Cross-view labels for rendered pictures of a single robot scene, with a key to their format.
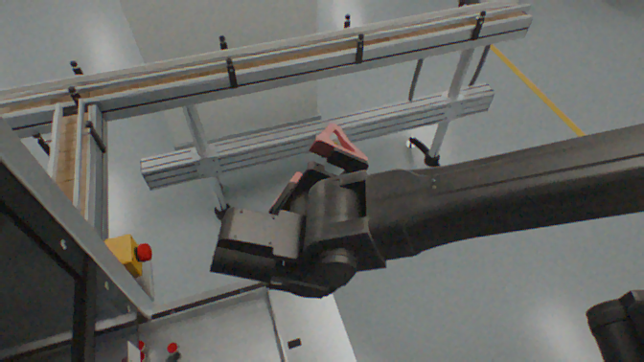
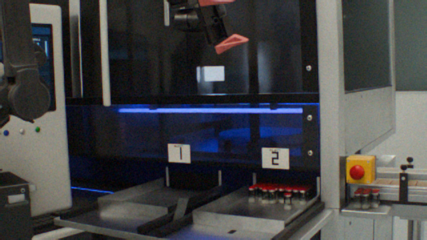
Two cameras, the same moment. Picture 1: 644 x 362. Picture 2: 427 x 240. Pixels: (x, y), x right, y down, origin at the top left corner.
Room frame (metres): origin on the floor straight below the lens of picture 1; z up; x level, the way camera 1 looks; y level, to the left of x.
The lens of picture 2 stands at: (1.12, -0.76, 1.26)
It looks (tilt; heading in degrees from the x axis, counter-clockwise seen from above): 5 degrees down; 137
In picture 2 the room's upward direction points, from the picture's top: 2 degrees counter-clockwise
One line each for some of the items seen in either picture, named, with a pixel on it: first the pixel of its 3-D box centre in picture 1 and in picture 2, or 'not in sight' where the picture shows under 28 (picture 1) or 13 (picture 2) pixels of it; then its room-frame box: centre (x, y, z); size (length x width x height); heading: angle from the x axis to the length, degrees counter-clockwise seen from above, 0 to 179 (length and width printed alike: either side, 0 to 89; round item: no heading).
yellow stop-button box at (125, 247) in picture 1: (120, 259); (361, 169); (0.42, 0.42, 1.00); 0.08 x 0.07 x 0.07; 108
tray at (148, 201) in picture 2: not in sight; (165, 195); (-0.11, 0.13, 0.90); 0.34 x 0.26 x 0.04; 108
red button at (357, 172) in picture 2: (142, 253); (357, 172); (0.43, 0.38, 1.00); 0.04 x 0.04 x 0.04; 18
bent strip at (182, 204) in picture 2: not in sight; (169, 215); (0.12, -0.02, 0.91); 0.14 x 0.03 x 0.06; 107
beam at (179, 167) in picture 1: (330, 133); not in sight; (1.31, -0.05, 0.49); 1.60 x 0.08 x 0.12; 108
